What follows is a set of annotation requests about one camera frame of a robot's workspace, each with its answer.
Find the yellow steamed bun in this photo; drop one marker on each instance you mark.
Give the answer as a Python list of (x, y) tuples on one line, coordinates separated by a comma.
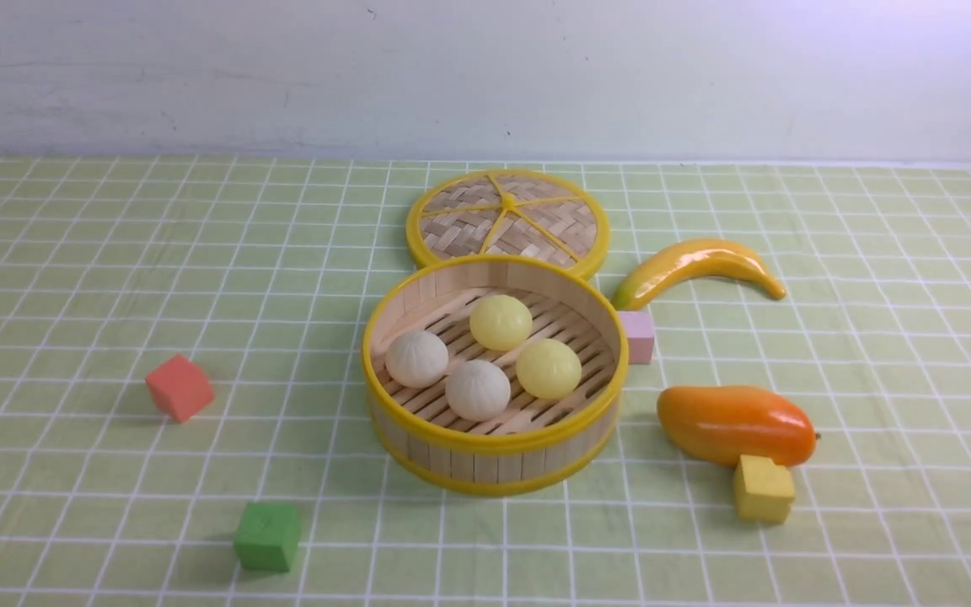
[(500, 322), (548, 369)]

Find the white steamed bun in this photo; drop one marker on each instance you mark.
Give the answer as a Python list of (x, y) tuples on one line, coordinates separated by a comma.
[(417, 359), (477, 390)]

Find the woven bamboo steamer lid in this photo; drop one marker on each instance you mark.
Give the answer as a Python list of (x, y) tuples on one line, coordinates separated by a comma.
[(511, 212)]

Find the bamboo steamer tray yellow rim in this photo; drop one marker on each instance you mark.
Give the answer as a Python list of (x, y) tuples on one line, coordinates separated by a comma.
[(534, 443)]

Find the pink foam cube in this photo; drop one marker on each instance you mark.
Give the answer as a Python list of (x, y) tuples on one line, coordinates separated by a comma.
[(640, 332)]

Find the yellow toy banana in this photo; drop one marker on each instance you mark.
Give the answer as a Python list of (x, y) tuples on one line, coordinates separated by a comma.
[(693, 259)]

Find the orange toy mango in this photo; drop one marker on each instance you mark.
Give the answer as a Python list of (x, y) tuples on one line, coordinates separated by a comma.
[(720, 423)]

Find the green foam cube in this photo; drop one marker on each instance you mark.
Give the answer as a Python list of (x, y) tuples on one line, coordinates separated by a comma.
[(268, 536)]

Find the red foam cube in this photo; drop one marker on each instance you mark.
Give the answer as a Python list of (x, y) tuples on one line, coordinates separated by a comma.
[(179, 388)]

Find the yellow foam cube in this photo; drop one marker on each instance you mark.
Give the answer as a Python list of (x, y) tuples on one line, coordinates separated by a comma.
[(762, 490)]

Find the green checkered tablecloth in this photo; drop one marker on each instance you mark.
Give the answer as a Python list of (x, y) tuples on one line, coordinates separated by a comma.
[(263, 272)]

